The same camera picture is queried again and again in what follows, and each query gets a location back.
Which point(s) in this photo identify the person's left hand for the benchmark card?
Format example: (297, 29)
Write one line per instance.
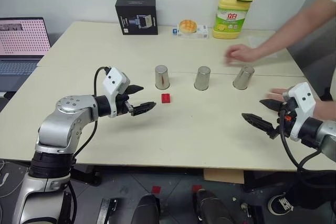
(277, 94)

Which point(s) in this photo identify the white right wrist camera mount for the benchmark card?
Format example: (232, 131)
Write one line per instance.
(303, 98)

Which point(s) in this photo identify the red floor marker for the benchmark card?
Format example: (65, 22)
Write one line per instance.
(156, 189)
(197, 188)

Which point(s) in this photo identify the steel cup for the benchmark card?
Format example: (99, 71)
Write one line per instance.
(162, 77)
(243, 78)
(202, 78)

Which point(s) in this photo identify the golden bread bun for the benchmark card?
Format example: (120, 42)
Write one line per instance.
(187, 26)

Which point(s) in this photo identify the white and blue packet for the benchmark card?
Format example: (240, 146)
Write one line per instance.
(203, 33)

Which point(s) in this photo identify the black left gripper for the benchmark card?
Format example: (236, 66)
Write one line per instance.
(122, 104)

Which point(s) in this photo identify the grey metal bracket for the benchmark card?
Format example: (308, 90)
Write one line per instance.
(106, 211)

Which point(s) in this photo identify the person's left forearm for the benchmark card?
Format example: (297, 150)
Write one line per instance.
(325, 111)

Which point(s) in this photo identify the person's right forearm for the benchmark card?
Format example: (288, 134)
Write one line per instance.
(294, 31)

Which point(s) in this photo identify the person's right hand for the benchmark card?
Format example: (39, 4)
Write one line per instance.
(242, 53)

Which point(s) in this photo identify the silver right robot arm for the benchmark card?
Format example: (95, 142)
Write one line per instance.
(325, 136)

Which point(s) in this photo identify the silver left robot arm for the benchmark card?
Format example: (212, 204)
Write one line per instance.
(65, 127)

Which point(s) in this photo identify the dark rounded shape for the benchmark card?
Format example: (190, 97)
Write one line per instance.
(210, 208)
(148, 209)

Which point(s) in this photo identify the open laptop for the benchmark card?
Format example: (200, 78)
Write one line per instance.
(21, 43)

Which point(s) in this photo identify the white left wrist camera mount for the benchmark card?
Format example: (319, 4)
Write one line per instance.
(113, 79)

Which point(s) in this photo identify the small red block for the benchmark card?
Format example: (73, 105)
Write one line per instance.
(166, 98)

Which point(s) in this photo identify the yellow detergent pump bottle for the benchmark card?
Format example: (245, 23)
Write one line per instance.
(229, 19)

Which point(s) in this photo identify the person's black trouser leg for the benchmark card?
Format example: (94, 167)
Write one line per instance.
(312, 187)

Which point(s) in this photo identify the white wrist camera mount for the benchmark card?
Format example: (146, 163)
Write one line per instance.
(113, 79)
(303, 98)

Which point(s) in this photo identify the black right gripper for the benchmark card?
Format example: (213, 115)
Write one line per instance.
(286, 123)

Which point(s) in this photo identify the black and white shoe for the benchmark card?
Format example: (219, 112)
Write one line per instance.
(281, 204)

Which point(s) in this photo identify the black product box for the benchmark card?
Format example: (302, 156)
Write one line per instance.
(136, 16)

